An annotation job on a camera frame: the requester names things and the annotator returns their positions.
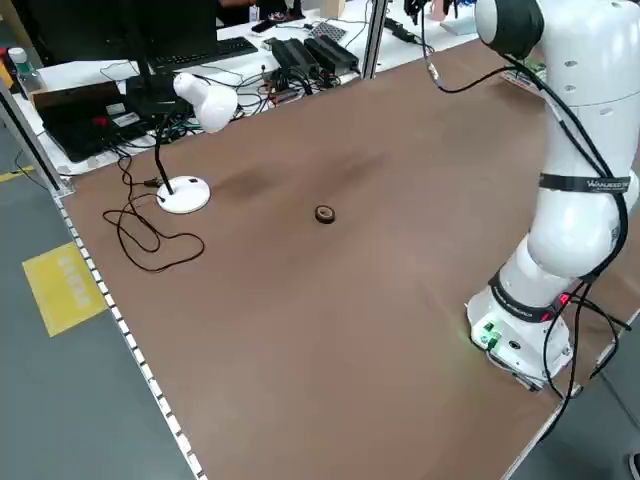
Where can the green and white book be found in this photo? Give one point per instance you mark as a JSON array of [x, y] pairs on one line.
[[520, 79]]

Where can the pink container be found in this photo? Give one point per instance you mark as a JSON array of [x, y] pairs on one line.
[[442, 9]]

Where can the light blue sheet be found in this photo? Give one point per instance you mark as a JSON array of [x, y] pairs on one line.
[[457, 26]]

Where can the black power adapter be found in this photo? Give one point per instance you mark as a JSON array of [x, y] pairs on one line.
[[400, 30]]

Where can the wooden box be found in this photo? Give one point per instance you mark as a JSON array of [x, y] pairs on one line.
[[332, 7]]

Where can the checkered calibration board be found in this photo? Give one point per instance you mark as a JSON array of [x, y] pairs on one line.
[[327, 31]]

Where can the black finned power supply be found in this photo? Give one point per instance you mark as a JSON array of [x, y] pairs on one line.
[[295, 55], [332, 52]]

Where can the black phone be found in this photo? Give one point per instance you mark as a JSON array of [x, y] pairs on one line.
[[262, 26]]

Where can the person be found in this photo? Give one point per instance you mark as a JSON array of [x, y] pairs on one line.
[[235, 12]]

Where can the black keyboard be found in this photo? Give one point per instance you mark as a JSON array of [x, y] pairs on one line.
[[200, 52]]

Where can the white desk lamp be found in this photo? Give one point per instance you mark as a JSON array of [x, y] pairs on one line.
[[215, 105]]

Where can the black computer monitor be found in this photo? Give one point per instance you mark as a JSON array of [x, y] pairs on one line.
[[100, 25]]

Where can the black laptop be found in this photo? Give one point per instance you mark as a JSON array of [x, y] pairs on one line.
[[85, 125]]

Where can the clear bottle white cap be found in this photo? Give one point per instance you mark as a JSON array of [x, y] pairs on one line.
[[22, 70]]

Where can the white toothed edge strip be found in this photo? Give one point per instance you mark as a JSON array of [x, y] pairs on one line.
[[125, 340]]

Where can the yellow floor sticker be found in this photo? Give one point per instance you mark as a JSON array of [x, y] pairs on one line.
[[65, 290]]

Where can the aluminium frame post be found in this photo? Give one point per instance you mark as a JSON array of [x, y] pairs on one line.
[[30, 145], [374, 40]]

